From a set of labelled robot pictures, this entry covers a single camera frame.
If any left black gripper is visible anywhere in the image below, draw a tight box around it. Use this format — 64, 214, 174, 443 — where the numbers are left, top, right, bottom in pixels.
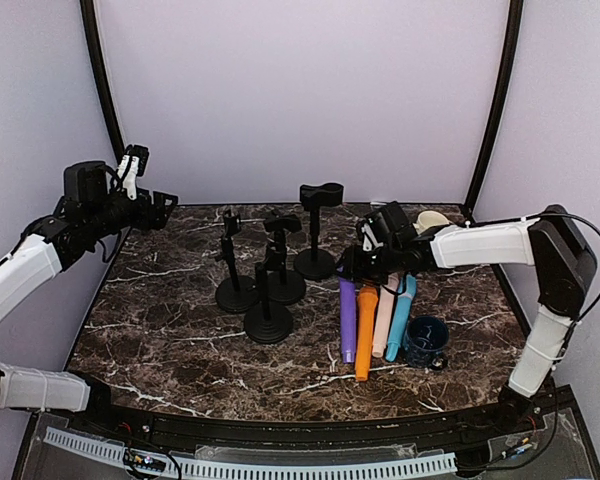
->
87, 187, 178, 240

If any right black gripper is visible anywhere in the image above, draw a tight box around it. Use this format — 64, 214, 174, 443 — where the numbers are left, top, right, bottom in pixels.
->
333, 242, 402, 287

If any pink microphone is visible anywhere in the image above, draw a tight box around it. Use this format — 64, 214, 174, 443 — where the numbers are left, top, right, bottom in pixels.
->
372, 274, 399, 358

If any orange microphone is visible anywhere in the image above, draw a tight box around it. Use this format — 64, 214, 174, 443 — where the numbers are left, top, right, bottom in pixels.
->
355, 286, 379, 382

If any purple microphone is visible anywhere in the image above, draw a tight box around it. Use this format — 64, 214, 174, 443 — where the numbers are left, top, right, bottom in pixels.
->
339, 277, 357, 364

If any blue microphone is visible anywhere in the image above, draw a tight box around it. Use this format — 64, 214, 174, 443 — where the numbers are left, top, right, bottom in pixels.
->
385, 274, 417, 362

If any black stand of purple microphone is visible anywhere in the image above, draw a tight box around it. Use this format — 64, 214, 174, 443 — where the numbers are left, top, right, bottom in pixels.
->
294, 182, 344, 281

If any black stand of orange microphone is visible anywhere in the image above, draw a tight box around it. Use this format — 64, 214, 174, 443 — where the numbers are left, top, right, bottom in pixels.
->
263, 210, 306, 305

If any black stand of pink microphone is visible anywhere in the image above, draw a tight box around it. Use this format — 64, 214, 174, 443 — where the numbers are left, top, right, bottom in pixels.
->
243, 242, 293, 344

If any black stand of blue microphone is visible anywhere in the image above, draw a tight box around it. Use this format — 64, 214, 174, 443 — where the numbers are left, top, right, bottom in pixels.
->
215, 209, 258, 314

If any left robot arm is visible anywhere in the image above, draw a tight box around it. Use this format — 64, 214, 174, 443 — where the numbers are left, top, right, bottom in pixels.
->
0, 154, 178, 436

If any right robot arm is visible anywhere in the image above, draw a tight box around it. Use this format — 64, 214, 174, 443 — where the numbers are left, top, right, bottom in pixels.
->
336, 202, 598, 434

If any white ribbed mug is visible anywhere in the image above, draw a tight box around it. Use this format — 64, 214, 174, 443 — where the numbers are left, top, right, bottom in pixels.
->
413, 210, 451, 234

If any dark blue mug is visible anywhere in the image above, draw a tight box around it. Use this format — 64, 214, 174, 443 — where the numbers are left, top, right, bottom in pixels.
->
402, 316, 449, 371

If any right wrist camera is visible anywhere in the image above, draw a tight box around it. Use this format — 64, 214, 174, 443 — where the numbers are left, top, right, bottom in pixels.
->
356, 211, 386, 252

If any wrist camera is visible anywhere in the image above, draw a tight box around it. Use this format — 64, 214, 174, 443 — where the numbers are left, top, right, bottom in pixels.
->
356, 211, 386, 252
116, 145, 150, 201

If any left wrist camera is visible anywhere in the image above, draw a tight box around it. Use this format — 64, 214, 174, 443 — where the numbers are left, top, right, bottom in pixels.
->
116, 145, 150, 201

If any black front rail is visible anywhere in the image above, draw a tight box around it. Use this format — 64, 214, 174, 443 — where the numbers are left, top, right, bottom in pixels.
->
65, 404, 546, 452

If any left black frame post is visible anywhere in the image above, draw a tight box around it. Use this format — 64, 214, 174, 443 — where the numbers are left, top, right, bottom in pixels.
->
79, 0, 125, 160

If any black frame post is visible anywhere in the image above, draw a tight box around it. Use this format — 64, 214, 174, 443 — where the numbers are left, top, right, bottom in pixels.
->
463, 0, 524, 216
79, 0, 125, 160

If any right black frame post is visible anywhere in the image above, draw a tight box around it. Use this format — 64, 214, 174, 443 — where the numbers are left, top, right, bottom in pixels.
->
463, 0, 524, 216

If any white slotted cable duct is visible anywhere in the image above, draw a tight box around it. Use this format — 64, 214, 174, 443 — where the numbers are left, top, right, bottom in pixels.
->
43, 427, 457, 479

